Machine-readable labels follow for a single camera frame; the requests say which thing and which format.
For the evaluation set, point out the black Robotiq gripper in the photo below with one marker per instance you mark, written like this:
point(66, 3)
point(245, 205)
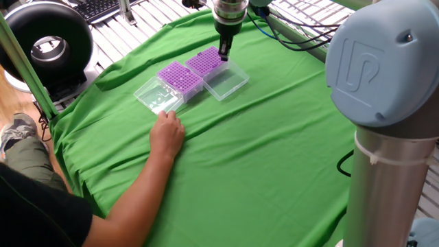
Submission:
point(229, 30)

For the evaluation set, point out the purple rack pipette tip box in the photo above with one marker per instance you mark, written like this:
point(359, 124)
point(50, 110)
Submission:
point(202, 63)
point(175, 73)

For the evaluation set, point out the person's right forearm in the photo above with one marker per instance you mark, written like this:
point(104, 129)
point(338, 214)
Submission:
point(130, 206)

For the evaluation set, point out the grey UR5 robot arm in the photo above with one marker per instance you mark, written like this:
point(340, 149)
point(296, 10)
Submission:
point(377, 68)

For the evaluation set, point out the person's right hand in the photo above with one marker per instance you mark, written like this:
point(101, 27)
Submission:
point(166, 135)

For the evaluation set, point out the green table cloth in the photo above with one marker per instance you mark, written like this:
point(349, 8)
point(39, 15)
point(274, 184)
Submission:
point(240, 154)

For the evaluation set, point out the black computer keyboard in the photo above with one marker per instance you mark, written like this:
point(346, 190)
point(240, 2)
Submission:
point(99, 8)

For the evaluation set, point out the white zip tie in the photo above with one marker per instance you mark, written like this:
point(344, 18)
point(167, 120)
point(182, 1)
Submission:
point(394, 159)

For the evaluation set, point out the grey sneaker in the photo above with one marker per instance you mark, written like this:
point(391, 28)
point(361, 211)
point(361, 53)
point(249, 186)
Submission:
point(17, 128)

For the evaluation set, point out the olive trousers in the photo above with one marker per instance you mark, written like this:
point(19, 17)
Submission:
point(31, 161)

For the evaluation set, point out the black shirt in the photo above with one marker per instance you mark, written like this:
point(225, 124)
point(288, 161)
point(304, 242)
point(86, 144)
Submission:
point(34, 212)

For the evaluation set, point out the short aluminium post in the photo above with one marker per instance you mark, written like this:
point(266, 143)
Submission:
point(126, 12)

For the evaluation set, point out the aluminium frame beam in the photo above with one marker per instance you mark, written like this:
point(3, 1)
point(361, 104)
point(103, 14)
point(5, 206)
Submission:
point(26, 68)

